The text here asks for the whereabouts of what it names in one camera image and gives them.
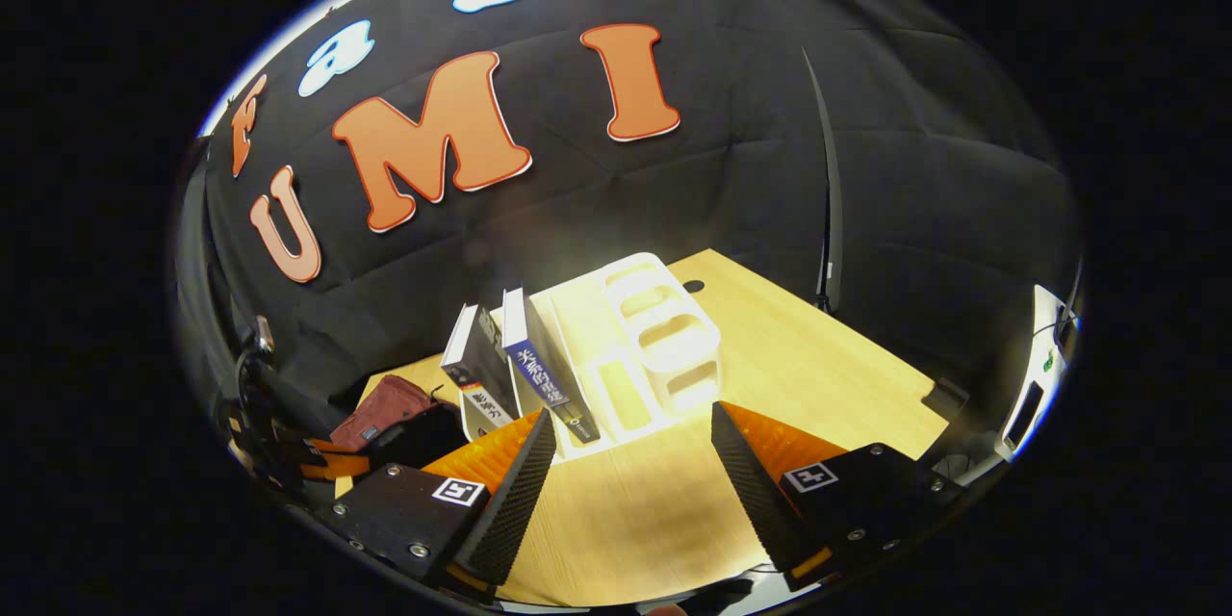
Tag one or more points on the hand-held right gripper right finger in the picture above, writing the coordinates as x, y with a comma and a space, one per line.
760, 491

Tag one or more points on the black and white portrait book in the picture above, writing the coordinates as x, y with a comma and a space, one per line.
472, 361

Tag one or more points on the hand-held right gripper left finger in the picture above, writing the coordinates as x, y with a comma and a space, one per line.
510, 500

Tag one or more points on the white bookshelf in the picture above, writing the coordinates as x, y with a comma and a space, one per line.
664, 346

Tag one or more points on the black table clamp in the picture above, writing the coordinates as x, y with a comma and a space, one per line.
948, 397

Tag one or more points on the white device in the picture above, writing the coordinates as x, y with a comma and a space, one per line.
1047, 327

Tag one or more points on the blue cover book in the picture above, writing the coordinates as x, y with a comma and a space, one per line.
544, 366

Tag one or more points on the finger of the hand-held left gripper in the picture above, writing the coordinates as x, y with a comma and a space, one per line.
337, 469

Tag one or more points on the black curved pole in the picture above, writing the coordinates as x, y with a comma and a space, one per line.
835, 241

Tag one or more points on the maroon schoolbag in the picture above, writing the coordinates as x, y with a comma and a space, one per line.
385, 404

